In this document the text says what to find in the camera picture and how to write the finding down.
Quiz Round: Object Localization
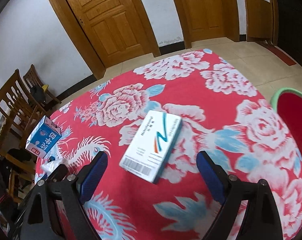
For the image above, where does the clear plastic bag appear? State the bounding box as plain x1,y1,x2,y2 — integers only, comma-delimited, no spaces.
40,158,66,177

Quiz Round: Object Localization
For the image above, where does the dark entrance door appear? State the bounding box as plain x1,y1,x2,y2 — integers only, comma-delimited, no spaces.
266,0,302,73

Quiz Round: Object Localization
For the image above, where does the panelled wooden door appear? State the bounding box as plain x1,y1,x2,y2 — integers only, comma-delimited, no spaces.
39,0,161,79

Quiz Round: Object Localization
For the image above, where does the white box with striped logo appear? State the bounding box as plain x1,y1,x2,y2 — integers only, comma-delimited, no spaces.
119,110,183,183

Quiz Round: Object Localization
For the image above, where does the blue and white milk carton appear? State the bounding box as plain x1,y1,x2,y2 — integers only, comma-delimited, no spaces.
25,116,62,158

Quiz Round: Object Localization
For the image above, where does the red floral tablecloth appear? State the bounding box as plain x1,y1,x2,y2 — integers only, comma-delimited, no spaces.
34,49,302,240

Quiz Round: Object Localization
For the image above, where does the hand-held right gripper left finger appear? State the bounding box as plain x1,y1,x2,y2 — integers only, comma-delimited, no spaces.
9,151,109,240

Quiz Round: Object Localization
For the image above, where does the black bag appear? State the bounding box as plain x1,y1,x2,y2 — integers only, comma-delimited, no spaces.
29,85,46,104

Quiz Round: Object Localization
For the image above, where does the green basin with red inside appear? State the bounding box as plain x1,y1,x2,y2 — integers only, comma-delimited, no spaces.
270,87,302,183

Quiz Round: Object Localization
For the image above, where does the wooden chair with yellow cushion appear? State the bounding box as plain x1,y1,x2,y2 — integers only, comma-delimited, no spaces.
23,64,62,110

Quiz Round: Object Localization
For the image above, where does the red doormat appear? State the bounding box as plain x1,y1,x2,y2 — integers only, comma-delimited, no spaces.
260,43,297,66

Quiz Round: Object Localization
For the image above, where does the wooden door with metal handle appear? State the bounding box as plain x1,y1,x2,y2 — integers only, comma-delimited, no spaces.
166,0,240,49

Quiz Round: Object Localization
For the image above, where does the wooden wall cabinet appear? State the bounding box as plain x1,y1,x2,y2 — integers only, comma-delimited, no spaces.
244,0,278,46

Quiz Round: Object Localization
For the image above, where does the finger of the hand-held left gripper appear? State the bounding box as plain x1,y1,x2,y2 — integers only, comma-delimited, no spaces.
44,164,69,184

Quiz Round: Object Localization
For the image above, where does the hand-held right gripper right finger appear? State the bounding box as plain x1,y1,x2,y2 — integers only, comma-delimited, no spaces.
196,151,284,240

